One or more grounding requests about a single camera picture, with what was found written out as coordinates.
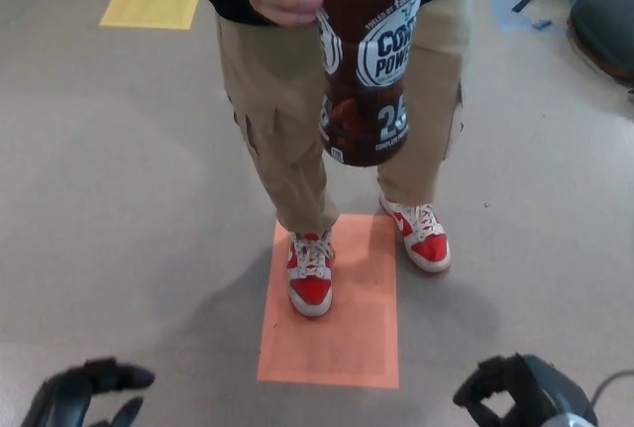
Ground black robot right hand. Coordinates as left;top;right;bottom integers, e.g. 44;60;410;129
453;353;600;427

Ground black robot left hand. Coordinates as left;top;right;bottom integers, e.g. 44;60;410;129
27;357;158;427

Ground khaki cargo trousers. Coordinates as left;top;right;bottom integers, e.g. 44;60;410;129
215;0;475;235

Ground orange paper sheet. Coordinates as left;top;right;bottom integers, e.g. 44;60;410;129
256;212;400;389

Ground brown protein shake bottle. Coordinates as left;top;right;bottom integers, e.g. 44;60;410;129
314;0;428;168

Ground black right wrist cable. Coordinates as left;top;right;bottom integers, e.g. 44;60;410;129
591;370;634;408

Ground red white sneaker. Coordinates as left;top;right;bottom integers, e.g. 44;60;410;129
285;229;336;318
378;193;452;273

